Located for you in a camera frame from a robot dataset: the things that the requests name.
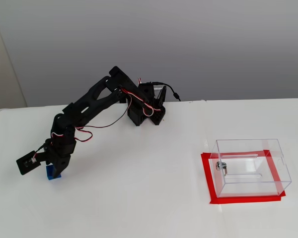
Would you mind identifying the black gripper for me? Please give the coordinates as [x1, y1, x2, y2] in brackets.
[44, 139, 78, 179]

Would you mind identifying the blue lego brick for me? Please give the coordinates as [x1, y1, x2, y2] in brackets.
[45, 165, 63, 182]

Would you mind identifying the silver metal box lock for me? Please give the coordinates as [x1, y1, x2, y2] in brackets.
[215, 161, 229, 177]

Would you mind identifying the transparent plastic box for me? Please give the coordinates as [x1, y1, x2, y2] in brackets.
[210, 138, 293, 198]

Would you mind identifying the red tape strip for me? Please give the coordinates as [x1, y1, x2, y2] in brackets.
[209, 190, 287, 205]
[201, 153, 219, 204]
[201, 150, 273, 160]
[264, 150, 287, 197]

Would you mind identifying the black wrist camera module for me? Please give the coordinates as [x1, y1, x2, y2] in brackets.
[15, 150, 53, 177]

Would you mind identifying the red white servo wire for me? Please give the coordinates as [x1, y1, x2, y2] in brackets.
[51, 125, 93, 144]
[118, 77, 155, 118]

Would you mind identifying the black base power cable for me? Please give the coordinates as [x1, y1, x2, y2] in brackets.
[152, 81, 182, 102]

